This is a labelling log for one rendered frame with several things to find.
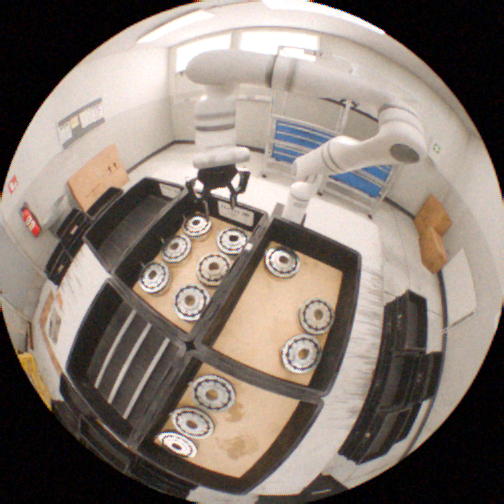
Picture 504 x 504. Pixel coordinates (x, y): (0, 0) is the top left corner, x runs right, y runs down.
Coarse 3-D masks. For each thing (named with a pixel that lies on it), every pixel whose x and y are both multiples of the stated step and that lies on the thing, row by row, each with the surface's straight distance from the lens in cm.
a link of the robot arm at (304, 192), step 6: (318, 174) 61; (312, 180) 62; (318, 180) 62; (294, 186) 68; (300, 186) 68; (306, 186) 67; (312, 186) 65; (318, 186) 64; (294, 192) 66; (300, 192) 66; (306, 192) 66; (312, 192) 65; (300, 198) 66; (306, 198) 66
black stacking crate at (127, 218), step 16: (128, 192) 80; (144, 192) 85; (160, 192) 79; (112, 208) 78; (128, 208) 82; (144, 208) 80; (160, 208) 75; (96, 224) 76; (112, 224) 80; (128, 224) 78; (144, 224) 72; (96, 240) 79; (112, 240) 77; (128, 240) 70; (112, 256) 71
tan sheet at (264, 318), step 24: (312, 264) 55; (264, 288) 47; (288, 288) 49; (312, 288) 51; (336, 288) 55; (240, 312) 45; (264, 312) 45; (288, 312) 47; (240, 336) 44; (264, 336) 44; (288, 336) 45; (240, 360) 44; (264, 360) 44
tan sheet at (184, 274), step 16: (224, 224) 60; (208, 240) 56; (160, 256) 58; (192, 256) 54; (176, 272) 52; (192, 272) 51; (176, 288) 50; (160, 304) 50; (192, 304) 47; (176, 320) 47
